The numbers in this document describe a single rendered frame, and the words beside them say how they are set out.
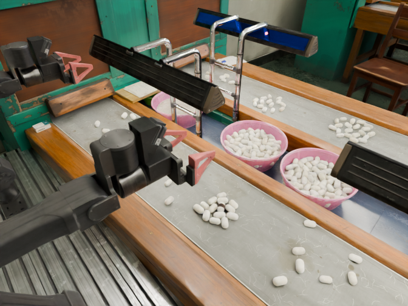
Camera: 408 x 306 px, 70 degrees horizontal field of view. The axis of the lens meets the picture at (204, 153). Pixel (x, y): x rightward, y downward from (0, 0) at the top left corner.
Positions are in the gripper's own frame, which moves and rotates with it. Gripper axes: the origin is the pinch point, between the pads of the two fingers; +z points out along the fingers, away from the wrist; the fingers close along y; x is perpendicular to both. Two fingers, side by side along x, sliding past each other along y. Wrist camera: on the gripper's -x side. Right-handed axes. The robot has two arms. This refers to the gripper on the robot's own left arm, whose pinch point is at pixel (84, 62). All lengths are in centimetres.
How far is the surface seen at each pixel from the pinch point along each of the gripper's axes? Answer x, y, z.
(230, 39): 61, 121, 196
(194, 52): -4.3, -25.4, 27.7
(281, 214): 33, -71, 25
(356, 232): 30, -90, 34
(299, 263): 31, -85, 13
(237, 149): 33, -39, 38
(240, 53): 3, -22, 54
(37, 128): 29.1, 20.0, -18.4
